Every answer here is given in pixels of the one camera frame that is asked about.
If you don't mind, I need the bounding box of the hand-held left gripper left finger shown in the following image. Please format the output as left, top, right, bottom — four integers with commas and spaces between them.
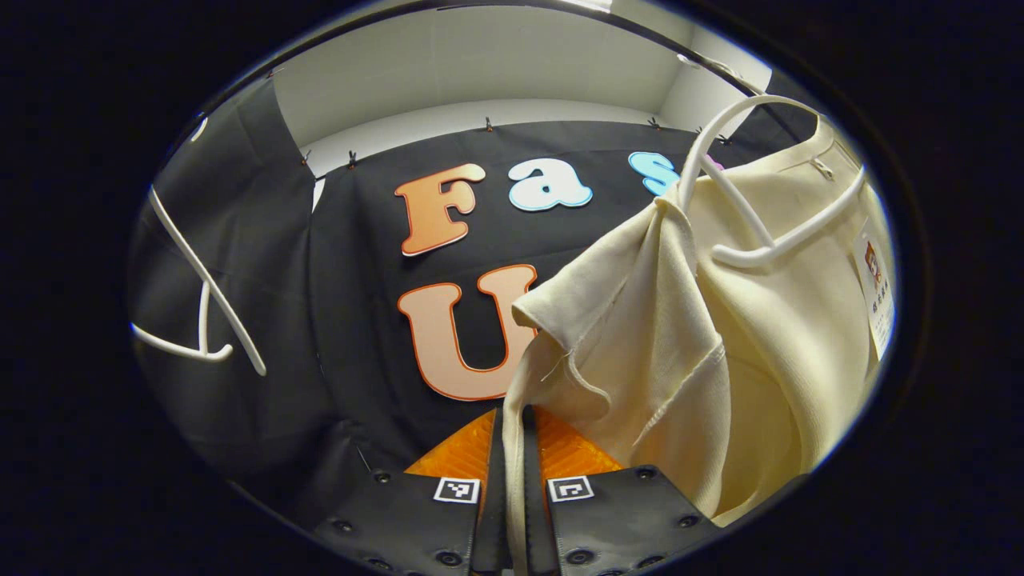
310, 406, 510, 576

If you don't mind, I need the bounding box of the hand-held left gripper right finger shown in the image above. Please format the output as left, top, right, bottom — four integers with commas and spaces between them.
522, 404, 722, 576

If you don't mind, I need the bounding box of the cream button shirt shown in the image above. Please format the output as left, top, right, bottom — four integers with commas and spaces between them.
502, 118, 898, 576

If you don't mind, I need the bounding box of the white plastic hanger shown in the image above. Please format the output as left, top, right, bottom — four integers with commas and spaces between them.
130, 116, 269, 378
676, 53, 870, 270

